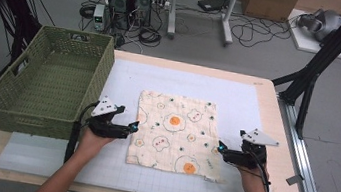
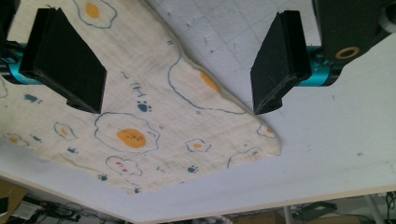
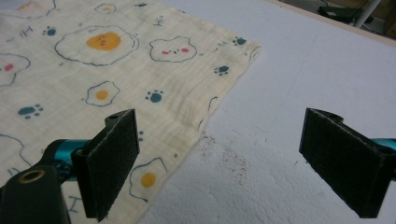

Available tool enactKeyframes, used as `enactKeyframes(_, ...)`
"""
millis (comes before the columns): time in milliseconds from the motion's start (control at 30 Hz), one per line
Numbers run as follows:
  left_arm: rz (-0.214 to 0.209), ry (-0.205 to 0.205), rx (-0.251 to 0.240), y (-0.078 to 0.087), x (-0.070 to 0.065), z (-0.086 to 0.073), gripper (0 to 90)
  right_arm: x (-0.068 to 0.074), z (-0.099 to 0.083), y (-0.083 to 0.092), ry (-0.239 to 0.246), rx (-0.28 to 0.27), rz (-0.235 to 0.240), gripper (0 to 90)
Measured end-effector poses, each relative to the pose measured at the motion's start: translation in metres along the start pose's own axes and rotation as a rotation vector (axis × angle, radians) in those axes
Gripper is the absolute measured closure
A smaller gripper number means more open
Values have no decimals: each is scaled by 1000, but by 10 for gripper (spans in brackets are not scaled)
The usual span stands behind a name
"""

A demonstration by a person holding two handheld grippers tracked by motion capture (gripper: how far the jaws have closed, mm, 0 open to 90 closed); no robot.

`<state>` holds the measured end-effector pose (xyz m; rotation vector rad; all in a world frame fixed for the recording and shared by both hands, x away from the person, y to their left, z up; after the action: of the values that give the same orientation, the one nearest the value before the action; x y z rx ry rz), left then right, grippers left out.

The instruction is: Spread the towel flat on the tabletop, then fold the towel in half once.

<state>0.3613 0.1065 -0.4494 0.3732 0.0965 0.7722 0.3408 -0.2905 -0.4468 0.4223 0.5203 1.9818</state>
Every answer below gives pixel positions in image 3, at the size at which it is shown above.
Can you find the flat black box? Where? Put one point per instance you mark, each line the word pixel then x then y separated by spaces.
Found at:
pixel 339 13

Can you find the brown cardboard box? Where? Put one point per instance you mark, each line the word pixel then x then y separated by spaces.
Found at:
pixel 391 28

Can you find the white desk frame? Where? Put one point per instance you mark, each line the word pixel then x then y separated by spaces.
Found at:
pixel 367 12

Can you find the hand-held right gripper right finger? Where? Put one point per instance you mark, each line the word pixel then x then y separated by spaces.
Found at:
pixel 348 161

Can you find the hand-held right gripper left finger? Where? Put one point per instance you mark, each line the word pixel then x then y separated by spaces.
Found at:
pixel 106 168

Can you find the cream egg print cloth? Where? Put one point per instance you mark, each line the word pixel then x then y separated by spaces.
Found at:
pixel 171 77

